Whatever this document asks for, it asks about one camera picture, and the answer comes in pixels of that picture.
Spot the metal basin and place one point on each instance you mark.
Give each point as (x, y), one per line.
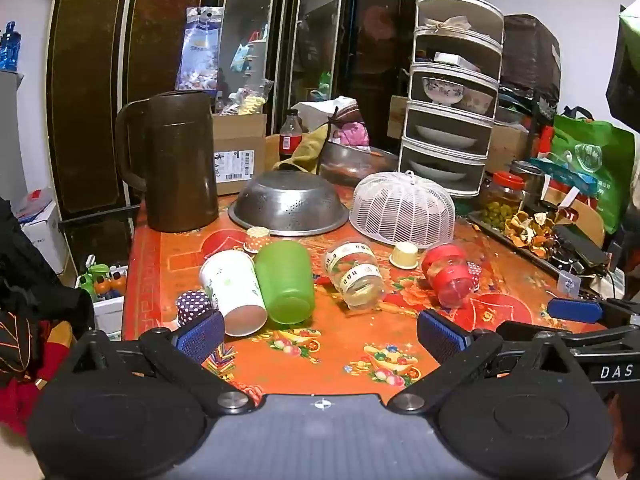
(360, 165)

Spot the white paper cup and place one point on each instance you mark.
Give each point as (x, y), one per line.
(230, 285)

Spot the pale patterned bowl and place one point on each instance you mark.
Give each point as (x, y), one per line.
(477, 102)

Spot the yellow cloth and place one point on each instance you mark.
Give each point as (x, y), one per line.
(310, 152)

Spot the glass jar with red lid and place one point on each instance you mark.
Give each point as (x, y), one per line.
(500, 205)

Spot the purple dotted paper cup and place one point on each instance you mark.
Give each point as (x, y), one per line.
(475, 275)
(192, 305)

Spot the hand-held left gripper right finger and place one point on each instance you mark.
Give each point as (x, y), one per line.
(440, 332)

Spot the cardboard box with label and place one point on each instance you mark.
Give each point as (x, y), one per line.
(240, 135)

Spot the white plate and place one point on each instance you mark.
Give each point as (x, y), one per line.
(445, 137)
(437, 173)

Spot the clear labelled plastic cup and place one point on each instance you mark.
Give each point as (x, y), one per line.
(355, 275)

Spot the white tiered dish rack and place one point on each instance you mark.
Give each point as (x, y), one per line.
(450, 2)

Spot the green plastic cup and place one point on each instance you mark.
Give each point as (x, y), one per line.
(285, 280)

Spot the red printed tablecloth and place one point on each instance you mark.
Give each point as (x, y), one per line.
(350, 345)

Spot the metal colander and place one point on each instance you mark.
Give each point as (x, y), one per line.
(290, 200)

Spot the black suitcase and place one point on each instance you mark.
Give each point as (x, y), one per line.
(530, 55)

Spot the black hanging bag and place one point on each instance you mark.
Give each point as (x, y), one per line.
(625, 70)

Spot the white plastic bag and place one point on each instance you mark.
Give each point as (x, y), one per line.
(315, 110)

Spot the green shopping bag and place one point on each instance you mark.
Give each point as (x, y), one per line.
(600, 160)

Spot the red cloth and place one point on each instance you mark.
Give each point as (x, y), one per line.
(20, 400)

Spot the small yellow cup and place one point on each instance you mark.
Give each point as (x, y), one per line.
(404, 256)

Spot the plain cardboard box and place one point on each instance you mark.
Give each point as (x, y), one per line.
(507, 147)

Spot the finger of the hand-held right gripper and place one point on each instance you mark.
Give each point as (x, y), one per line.
(530, 327)
(575, 310)

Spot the white mesh food cover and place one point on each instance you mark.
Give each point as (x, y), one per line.
(400, 210)

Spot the small white box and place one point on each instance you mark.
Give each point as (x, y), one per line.
(457, 60)

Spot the white carton box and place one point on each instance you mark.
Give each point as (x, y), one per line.
(45, 230)

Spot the small orange dotted paper cup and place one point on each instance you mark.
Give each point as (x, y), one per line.
(256, 240)

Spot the black jacket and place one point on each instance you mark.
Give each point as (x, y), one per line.
(30, 280)

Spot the floral porcelain bowl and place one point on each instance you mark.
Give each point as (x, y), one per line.
(442, 91)

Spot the dried orange peels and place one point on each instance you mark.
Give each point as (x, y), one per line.
(530, 232)

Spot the dark tray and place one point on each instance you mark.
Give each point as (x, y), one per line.
(492, 234)

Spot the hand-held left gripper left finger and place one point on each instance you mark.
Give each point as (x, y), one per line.
(200, 336)

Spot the brown plastic pitcher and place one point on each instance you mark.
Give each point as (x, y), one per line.
(180, 170)

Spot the blue water bottle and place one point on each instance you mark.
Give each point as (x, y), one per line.
(9, 47)

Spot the steel mug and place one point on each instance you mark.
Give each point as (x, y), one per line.
(530, 180)

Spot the pink cloth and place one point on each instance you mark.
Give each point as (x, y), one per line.
(352, 135)

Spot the dark wooden wardrobe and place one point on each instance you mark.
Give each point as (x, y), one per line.
(90, 85)

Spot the white bin of small bottles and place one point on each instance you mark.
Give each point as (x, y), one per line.
(107, 305)

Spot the blue printed snack bag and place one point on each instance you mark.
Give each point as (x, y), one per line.
(200, 55)

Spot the cola bottle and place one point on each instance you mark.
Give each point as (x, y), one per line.
(290, 140)

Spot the clear bag of snacks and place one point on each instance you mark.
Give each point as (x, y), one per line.
(245, 100)

